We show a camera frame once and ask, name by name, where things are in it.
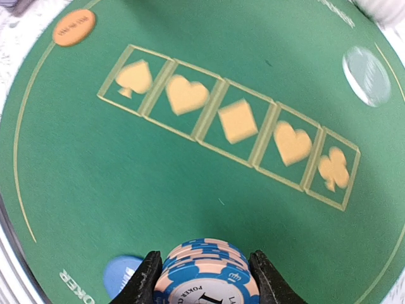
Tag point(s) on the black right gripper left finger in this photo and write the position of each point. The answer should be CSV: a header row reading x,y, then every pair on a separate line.
x,y
140,287

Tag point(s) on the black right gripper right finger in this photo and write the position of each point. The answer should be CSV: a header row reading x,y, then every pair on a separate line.
x,y
273,289

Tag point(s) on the blue small blind button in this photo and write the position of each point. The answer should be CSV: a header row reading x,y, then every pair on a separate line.
x,y
118,272

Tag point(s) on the blue poker chip stack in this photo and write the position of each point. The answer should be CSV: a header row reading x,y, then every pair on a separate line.
x,y
206,270

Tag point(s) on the clear acrylic dealer button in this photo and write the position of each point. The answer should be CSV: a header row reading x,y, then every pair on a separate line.
x,y
366,76

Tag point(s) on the orange big blind button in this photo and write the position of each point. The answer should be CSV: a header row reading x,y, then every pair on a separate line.
x,y
74,27

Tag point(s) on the round green poker mat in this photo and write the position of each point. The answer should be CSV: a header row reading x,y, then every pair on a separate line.
x,y
231,120

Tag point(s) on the floral white tablecloth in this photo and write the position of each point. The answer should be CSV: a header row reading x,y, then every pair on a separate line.
x,y
19,34

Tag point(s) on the white ceramic bowl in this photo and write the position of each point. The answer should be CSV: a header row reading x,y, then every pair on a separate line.
x,y
385,12

